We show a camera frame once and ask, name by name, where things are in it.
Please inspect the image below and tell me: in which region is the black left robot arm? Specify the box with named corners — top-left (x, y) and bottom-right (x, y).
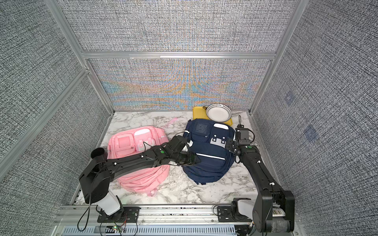
top-left (79, 144), bottom-right (201, 205)

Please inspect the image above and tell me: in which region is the black cup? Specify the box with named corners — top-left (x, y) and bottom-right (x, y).
top-left (91, 148), bottom-right (107, 161)

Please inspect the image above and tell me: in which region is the white bowl dotted rim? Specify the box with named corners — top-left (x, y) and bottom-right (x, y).
top-left (206, 103), bottom-right (232, 123)

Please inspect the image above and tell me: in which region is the navy blue backpack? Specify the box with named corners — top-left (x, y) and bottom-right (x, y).
top-left (183, 119), bottom-right (235, 185)

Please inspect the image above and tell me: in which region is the aluminium mounting rail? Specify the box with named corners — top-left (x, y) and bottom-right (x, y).
top-left (49, 204), bottom-right (252, 236)

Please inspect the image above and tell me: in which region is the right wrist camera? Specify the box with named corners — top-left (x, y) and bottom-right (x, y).
top-left (235, 128), bottom-right (252, 146)

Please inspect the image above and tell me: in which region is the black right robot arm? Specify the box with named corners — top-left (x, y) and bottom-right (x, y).
top-left (225, 138), bottom-right (295, 233)

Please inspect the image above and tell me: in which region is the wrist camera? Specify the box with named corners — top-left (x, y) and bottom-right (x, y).
top-left (166, 135), bottom-right (190, 153)
top-left (235, 128), bottom-right (252, 146)

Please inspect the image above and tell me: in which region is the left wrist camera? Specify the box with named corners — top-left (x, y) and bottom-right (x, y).
top-left (166, 135), bottom-right (190, 153)

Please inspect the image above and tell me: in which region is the pink backpack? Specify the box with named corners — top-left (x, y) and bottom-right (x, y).
top-left (107, 117), bottom-right (179, 197)

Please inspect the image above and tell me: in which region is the yellow cutting board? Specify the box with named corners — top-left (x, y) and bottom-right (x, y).
top-left (192, 106), bottom-right (233, 127)

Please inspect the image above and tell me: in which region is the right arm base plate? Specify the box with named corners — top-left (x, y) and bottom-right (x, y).
top-left (215, 206), bottom-right (246, 223)

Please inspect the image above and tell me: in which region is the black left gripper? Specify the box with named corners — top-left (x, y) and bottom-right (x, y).
top-left (171, 150), bottom-right (203, 167)

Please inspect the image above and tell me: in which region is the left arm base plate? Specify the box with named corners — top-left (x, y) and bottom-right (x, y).
top-left (97, 206), bottom-right (141, 223)

